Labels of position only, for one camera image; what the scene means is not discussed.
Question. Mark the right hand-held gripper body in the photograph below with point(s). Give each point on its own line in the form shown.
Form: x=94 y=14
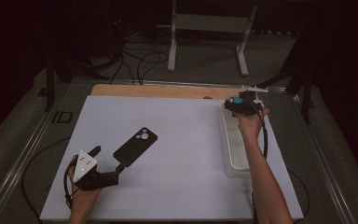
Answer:
x=247 y=105

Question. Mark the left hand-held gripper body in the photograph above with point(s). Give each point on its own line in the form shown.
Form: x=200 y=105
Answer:
x=85 y=166

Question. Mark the black phone case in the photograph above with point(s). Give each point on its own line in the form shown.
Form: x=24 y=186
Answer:
x=133 y=149

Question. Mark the white plastic bin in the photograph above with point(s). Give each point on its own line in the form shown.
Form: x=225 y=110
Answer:
x=234 y=152

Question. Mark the person's right hand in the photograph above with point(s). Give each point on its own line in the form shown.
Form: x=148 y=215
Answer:
x=250 y=126

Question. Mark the person's left hand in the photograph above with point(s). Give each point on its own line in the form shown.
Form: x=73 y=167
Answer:
x=82 y=200

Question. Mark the black stand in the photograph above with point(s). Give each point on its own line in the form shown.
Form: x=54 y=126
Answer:
x=50 y=84
x=306 y=93

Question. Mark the white table cover sheet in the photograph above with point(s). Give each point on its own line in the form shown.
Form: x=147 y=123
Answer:
x=183 y=186

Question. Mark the white metal stand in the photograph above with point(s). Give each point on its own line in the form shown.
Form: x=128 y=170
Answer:
x=211 y=23

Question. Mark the metal frame rail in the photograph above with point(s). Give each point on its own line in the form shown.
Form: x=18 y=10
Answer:
x=174 y=83
x=18 y=165
x=326 y=174

